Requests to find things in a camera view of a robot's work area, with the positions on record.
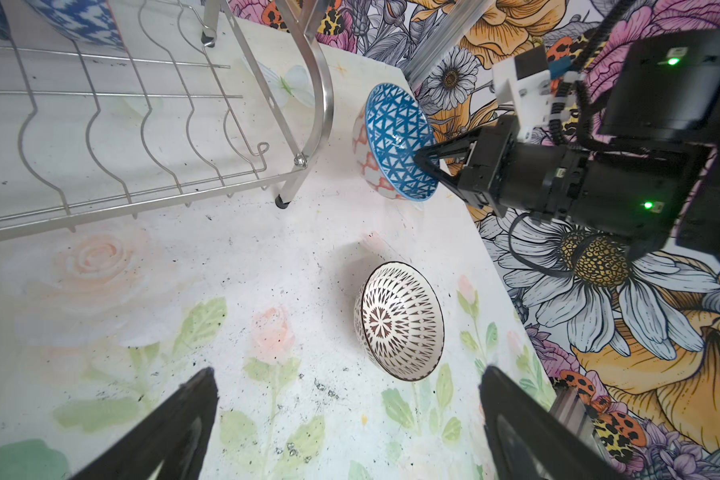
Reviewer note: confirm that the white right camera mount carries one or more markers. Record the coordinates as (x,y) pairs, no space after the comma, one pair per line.
(525,83)

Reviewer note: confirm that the right aluminium frame post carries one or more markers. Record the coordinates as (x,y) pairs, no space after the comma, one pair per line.
(446,35)

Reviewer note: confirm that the orange patterned bowl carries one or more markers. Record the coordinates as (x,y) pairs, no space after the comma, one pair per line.
(388,131)

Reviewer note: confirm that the white brown lattice bowl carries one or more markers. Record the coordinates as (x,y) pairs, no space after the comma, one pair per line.
(399,322)

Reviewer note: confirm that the aluminium mounting rail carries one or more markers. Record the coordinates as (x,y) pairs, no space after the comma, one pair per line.
(571,413)

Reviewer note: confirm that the steel two-tier dish rack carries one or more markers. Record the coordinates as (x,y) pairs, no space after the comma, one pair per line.
(197,105)

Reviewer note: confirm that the dark blue dotted bowl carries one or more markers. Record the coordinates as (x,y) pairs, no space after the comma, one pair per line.
(90,21)

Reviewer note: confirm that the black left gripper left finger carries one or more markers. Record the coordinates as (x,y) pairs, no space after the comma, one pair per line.
(170,443)

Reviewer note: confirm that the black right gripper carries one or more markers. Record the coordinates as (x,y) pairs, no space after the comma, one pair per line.
(632,197)

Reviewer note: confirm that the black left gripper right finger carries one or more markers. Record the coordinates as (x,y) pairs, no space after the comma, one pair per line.
(527,442)

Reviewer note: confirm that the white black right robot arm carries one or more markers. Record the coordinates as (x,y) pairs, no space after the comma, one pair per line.
(698,225)

